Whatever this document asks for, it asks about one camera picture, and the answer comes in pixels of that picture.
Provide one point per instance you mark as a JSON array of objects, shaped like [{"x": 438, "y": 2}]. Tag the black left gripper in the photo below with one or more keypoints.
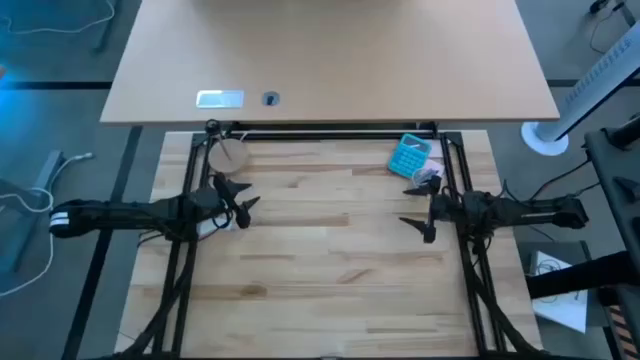
[{"x": 220, "y": 205}]

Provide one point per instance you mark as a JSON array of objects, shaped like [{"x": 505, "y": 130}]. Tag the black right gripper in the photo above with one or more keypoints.
[{"x": 447, "y": 210}]

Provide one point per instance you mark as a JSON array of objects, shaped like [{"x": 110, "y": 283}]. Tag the white reflector lightbulb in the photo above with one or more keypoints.
[{"x": 212, "y": 226}]

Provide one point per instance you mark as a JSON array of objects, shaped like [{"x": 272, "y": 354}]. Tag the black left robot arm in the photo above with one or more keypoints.
[{"x": 125, "y": 216}]

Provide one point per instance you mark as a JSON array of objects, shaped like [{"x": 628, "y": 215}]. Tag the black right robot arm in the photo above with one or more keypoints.
[{"x": 540, "y": 212}]

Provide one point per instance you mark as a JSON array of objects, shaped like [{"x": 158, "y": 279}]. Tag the pale pink notepad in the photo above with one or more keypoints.
[{"x": 436, "y": 166}]

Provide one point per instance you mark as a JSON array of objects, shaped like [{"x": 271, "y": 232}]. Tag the teal calculator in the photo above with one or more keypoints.
[{"x": 407, "y": 157}]

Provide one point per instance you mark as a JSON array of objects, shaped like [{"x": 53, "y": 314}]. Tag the black beam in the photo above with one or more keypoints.
[{"x": 575, "y": 280}]

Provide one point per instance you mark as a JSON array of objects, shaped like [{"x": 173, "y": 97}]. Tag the beige wooden desk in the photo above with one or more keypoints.
[{"x": 350, "y": 50}]

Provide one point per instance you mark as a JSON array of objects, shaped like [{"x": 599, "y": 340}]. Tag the white paper sheet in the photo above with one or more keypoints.
[{"x": 565, "y": 310}]

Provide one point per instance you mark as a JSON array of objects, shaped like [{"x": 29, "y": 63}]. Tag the grey desk leg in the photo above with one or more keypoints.
[{"x": 45, "y": 175}]

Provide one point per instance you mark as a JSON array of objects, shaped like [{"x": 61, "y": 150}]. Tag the white tower fan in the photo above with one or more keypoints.
[{"x": 595, "y": 82}]

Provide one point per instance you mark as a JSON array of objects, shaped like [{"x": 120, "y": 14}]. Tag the black aluminium table frame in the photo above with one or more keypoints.
[{"x": 325, "y": 135}]

